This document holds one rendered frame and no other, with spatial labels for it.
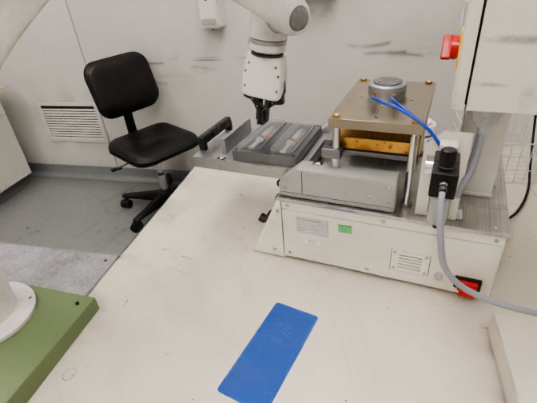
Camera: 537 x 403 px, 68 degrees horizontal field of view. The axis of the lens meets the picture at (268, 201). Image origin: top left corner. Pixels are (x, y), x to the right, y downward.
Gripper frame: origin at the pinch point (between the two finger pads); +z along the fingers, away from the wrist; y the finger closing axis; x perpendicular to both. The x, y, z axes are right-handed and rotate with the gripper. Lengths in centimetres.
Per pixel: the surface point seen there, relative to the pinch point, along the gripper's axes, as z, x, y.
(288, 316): 28.1, -32.5, 22.8
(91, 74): 34, 79, -137
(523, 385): 18, -37, 63
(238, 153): 6.6, -9.8, -1.4
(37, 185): 136, 86, -220
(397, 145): -5.1, -10.2, 33.7
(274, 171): 8.3, -10.6, 8.6
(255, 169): 9.1, -10.6, 3.6
